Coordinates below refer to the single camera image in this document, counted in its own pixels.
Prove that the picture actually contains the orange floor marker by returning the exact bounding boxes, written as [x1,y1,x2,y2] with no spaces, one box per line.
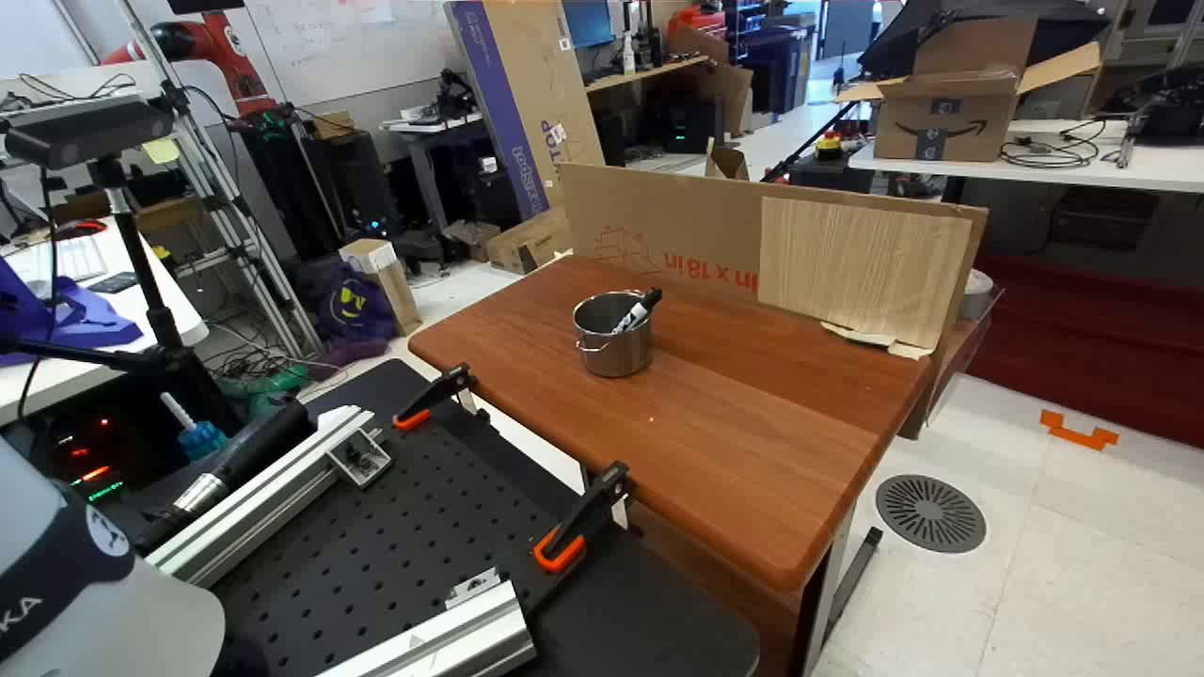
[1037,407,1121,456]

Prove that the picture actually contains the black tripod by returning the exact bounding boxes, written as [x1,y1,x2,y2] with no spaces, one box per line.
[86,155,224,423]

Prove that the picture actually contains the round metal floor drain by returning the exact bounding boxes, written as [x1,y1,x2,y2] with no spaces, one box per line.
[871,471,989,557]

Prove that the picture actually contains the small tan cardboard box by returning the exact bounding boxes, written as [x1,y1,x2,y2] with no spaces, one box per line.
[336,238,425,339]

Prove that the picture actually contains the black cylindrical handle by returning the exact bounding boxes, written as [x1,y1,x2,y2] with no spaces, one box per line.
[168,398,318,517]

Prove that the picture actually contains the aluminium extrusion rail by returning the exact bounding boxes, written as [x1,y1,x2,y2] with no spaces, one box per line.
[148,402,395,591]
[317,566,540,677]

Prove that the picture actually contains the aluminium ladder stand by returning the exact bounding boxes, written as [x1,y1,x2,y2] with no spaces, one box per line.
[125,0,325,369]

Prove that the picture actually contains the red machine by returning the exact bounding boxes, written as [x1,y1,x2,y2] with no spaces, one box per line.
[104,2,274,121]

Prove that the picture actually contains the black camera on tripod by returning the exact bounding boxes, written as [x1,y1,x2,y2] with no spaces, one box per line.
[0,95,179,171]

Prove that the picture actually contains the purple bag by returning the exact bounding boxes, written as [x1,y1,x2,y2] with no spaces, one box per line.
[294,257,406,349]

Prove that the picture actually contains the grey metal pot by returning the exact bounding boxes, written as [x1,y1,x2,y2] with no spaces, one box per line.
[567,289,659,382]

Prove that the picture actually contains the grey metal table leg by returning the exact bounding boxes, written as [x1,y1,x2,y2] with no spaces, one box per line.
[820,521,888,631]

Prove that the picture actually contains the pale corrugated cardboard sheet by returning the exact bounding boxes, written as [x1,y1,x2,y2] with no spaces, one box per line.
[756,189,978,363]

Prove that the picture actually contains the black clamp orange handle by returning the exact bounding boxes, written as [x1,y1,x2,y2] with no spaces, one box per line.
[532,457,637,577]
[389,362,481,435]

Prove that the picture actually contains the white work table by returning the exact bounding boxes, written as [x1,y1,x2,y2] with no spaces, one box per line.
[848,115,1204,200]

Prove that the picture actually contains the purple cloth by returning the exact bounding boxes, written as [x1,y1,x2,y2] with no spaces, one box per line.
[0,257,148,369]

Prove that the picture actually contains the white side table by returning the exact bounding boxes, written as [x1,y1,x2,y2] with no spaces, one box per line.
[0,219,212,430]

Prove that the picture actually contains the open Amazon cardboard box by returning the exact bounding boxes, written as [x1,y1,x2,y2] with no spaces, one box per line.
[835,16,1105,165]

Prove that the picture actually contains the blue handled tool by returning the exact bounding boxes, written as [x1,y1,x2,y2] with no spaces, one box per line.
[157,386,233,466]

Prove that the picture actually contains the red floor mat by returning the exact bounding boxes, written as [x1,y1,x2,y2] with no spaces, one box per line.
[964,248,1204,451]

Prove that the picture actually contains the tall cardboard box purple side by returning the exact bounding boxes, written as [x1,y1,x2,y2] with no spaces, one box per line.
[444,0,608,220]

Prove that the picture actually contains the cables on white table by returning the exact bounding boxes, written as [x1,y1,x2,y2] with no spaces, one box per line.
[1001,115,1139,171]

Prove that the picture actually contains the black control box with lights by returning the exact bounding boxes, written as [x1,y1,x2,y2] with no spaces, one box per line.
[0,362,254,557]

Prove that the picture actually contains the black Expo dry-erase marker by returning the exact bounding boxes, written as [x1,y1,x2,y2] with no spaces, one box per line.
[608,287,667,339]

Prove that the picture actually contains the black perforated breadboard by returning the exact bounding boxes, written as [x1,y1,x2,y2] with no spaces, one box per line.
[202,354,764,677]

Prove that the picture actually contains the brown cardboard panel red print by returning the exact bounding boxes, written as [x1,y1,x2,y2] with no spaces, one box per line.
[554,162,992,369]

